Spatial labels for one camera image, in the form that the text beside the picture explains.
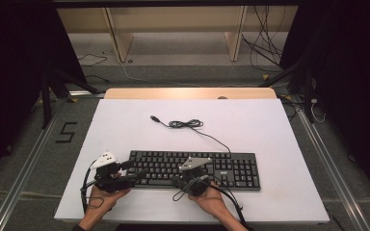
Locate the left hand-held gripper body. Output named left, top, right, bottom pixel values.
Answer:
left=90, top=151, right=137, bottom=194

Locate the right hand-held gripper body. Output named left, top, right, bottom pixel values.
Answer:
left=176, top=156, right=214, bottom=197

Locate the black computer keyboard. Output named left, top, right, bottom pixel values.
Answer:
left=128, top=149, right=262, bottom=193

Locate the person's left hand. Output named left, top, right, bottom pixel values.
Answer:
left=84, top=170, right=132, bottom=219

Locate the person's right hand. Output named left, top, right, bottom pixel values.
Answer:
left=187, top=182, right=229, bottom=219

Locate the light wooden table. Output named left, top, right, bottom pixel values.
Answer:
left=104, top=88, right=278, bottom=100

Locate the black metal stand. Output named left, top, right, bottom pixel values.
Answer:
left=259, top=57, right=316, bottom=123
left=40, top=68, right=100, bottom=130

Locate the black curtain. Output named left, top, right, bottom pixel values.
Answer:
left=278, top=0, right=370, bottom=208
left=0, top=0, right=85, bottom=181

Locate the left hand-held gripper black cable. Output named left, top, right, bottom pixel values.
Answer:
left=80, top=160, right=106, bottom=215

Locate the hand-held gripper black cable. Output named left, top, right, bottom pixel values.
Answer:
left=172, top=183, right=247, bottom=226
left=80, top=160, right=106, bottom=215

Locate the right hand-held gripper black cable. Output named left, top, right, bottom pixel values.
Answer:
left=172, top=183, right=247, bottom=226

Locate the black keyboard cable with plug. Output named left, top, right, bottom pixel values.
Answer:
left=149, top=115, right=232, bottom=154

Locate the short aluminium rail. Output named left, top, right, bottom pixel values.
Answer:
left=66, top=90, right=106, bottom=98

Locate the aluminium floor rail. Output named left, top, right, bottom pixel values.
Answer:
left=0, top=95, right=69, bottom=231
left=296, top=101, right=370, bottom=231

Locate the white floor cable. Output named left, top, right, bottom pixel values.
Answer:
left=119, top=61, right=204, bottom=89

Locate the thin black floor cable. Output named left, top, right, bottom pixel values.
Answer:
left=77, top=53, right=109, bottom=67

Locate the bundle of black floor cables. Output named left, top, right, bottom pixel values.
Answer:
left=240, top=6, right=285, bottom=70

